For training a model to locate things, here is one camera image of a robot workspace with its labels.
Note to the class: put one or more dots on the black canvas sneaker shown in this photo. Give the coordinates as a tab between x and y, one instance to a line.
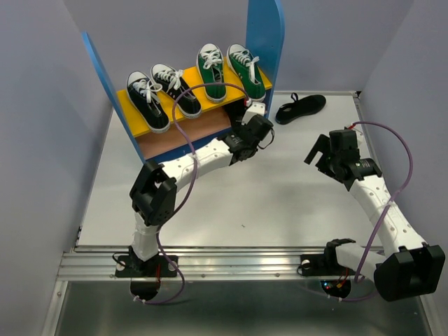
173	85
143	94

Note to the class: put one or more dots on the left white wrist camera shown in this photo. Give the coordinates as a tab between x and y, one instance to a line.
255	109

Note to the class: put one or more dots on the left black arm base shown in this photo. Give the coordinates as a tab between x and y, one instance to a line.
129	266

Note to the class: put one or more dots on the blue shoe shelf frame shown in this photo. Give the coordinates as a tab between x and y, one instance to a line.
265	31

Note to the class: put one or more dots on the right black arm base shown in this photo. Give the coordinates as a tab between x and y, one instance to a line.
319	265

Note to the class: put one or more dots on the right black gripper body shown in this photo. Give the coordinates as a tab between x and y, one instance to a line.
327	164

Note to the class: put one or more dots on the black slip-on shoe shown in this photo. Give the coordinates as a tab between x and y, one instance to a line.
299	107

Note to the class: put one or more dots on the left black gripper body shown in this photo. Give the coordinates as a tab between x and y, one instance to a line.
253	147

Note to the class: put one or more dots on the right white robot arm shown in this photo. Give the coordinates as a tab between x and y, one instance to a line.
408	265

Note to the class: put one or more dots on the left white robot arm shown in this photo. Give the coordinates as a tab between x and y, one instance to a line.
154	192

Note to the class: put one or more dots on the aluminium mounting rail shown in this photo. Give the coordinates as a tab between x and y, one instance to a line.
198	264

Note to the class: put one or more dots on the black leather shoe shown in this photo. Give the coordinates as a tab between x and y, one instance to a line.
235	114

